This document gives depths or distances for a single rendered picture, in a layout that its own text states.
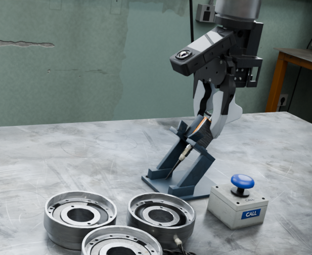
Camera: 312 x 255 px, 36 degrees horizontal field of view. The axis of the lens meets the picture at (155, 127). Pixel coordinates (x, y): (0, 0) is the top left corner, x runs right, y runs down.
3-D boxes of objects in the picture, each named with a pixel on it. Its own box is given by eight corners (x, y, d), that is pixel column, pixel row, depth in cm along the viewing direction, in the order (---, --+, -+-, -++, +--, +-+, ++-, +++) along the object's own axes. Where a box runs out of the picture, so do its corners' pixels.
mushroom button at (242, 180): (235, 210, 79) (242, 183, 77) (221, 199, 82) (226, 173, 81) (254, 207, 81) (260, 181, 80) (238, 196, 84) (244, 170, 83)
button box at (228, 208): (232, 230, 78) (238, 204, 76) (206, 208, 84) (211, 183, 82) (268, 222, 82) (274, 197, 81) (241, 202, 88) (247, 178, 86)
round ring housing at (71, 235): (27, 236, 68) (29, 210, 67) (69, 206, 78) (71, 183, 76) (90, 262, 65) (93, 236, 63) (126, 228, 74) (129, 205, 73)
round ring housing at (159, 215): (114, 218, 76) (117, 196, 75) (171, 210, 81) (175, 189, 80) (142, 257, 68) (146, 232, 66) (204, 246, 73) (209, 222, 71)
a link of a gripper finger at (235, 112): (244, 139, 87) (249, 89, 85) (219, 142, 84) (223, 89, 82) (233, 136, 89) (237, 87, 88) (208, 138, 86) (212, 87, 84)
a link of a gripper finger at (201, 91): (219, 128, 93) (233, 85, 88) (194, 129, 90) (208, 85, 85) (210, 119, 95) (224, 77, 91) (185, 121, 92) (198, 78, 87)
